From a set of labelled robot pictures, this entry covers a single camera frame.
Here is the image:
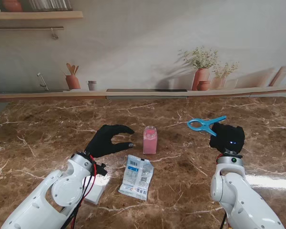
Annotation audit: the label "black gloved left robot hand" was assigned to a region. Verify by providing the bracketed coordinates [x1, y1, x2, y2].
[84, 124, 135, 158]

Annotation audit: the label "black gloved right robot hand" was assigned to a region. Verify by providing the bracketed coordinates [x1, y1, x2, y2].
[209, 123, 245, 155]

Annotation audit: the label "blue plastic bag clip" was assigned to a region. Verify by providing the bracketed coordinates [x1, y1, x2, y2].
[187, 115, 227, 137]

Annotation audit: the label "clear square bottle pink seasoning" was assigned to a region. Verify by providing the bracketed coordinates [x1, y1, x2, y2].
[143, 125, 158, 155]

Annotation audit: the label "blue white seasoning refill bag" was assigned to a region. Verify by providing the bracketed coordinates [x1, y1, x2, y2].
[118, 154, 154, 201]

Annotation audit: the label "white square bottle cap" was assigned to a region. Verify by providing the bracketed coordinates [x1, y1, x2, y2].
[83, 185, 104, 205]

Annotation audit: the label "pale vase with plant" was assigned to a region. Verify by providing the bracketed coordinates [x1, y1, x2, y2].
[211, 62, 239, 90]

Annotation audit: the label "small round terracotta pot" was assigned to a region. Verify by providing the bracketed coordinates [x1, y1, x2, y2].
[196, 80, 212, 92]

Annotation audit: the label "grey mug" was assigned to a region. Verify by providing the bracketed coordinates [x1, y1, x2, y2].
[86, 80, 98, 92]

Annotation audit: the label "tall terracotta vase with flowers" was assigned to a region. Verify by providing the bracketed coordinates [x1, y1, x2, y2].
[178, 46, 219, 91]

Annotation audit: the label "terracotta pot with wooden utensils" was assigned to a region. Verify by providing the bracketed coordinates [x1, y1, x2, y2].
[65, 63, 82, 90]

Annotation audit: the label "metal faucet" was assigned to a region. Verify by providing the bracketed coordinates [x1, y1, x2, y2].
[36, 73, 50, 92]

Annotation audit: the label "row of glass jars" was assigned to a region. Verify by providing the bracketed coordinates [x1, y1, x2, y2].
[28, 0, 73, 12]

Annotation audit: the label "orange pot on shelf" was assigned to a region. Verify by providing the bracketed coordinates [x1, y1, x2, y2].
[2, 0, 23, 12]

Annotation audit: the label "red black left arm cables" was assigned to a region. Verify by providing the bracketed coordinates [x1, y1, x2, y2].
[61, 155, 97, 229]

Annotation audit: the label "red black arm cables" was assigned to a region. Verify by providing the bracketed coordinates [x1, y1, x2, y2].
[219, 212, 229, 229]
[61, 155, 97, 229]

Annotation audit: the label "red black right arm cables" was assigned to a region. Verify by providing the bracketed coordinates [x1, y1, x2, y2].
[219, 212, 229, 229]

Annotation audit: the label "metal hanging rail with hook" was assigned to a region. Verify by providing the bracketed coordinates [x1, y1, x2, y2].
[0, 26, 64, 40]

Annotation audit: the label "wooden wall shelf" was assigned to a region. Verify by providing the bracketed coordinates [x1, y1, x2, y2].
[0, 10, 83, 21]

